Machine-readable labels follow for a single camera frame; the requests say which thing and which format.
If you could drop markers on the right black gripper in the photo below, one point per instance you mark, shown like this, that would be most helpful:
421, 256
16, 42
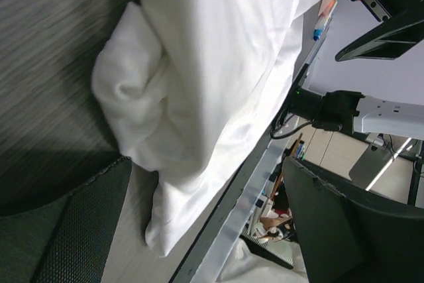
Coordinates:
392, 38

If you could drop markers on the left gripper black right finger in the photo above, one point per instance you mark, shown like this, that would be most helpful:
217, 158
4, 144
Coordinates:
348, 234

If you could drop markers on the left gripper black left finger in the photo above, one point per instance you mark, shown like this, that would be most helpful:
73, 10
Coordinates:
64, 236

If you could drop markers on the white printed t shirt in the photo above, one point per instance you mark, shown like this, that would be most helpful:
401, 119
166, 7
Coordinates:
188, 87

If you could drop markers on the blue marker pen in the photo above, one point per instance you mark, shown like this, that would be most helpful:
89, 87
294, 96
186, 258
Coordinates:
319, 28

